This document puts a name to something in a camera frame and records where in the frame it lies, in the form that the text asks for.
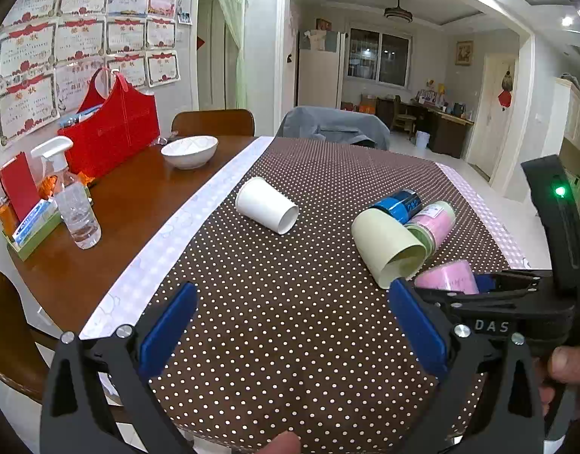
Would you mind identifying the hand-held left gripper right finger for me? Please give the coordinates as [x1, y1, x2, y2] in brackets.
[387, 278, 547, 454]

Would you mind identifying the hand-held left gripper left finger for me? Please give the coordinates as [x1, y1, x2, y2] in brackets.
[40, 282, 199, 454]

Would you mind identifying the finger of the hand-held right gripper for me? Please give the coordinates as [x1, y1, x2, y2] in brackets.
[476, 269, 542, 294]
[414, 285, 541, 307]

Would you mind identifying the pale green cup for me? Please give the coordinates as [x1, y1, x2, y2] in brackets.
[351, 209, 428, 290]

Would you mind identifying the pink cup with green inside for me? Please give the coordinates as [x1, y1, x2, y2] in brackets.
[403, 201, 456, 259]

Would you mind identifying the white paper cup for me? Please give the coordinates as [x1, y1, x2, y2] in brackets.
[235, 177, 299, 235]

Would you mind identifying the person's right hand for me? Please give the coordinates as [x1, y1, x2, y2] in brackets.
[538, 346, 580, 431]

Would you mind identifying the person's left hand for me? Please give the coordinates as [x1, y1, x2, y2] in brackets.
[252, 432, 302, 454]

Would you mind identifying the blue can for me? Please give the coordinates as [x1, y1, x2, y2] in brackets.
[369, 188, 422, 226]

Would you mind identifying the brown polka dot tablecloth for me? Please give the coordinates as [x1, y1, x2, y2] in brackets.
[79, 136, 532, 454]

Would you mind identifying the clear spray bottle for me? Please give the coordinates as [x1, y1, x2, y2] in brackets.
[30, 135, 102, 250]

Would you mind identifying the white cabinet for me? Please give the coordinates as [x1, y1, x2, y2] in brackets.
[552, 76, 580, 190]

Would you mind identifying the green tissue tray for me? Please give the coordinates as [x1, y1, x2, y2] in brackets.
[2, 208, 65, 262]

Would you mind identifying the wooden desk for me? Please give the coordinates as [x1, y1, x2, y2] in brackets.
[415, 101, 475, 160]

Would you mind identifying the blue white tissue packet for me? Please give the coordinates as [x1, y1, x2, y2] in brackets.
[13, 199, 61, 247]

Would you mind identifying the white bowl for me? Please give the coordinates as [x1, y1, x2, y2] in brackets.
[160, 135, 219, 170]

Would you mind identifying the red door ornament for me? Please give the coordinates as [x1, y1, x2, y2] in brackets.
[498, 71, 516, 111]

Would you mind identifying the wooden desk chair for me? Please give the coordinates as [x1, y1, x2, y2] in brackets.
[391, 95, 416, 134]

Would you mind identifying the red tote bag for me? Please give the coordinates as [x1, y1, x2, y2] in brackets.
[57, 67, 160, 185]

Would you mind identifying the orange bottle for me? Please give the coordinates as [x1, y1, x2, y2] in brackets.
[0, 197, 17, 238]

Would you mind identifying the grey covered chair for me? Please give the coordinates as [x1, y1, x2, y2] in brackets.
[276, 106, 391, 149]

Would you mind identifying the red box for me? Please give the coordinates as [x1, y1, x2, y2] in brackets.
[0, 152, 40, 224]

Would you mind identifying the window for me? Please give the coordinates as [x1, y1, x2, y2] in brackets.
[347, 28, 410, 88]

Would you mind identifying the white refrigerator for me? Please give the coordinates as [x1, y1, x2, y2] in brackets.
[297, 28, 348, 109]

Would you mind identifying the ceiling fan lamp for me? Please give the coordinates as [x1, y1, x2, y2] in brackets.
[383, 0, 414, 23]

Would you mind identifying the green curtain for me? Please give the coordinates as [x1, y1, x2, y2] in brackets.
[202, 0, 249, 109]

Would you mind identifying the wall of award certificates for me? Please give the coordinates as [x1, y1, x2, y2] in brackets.
[0, 0, 182, 151]

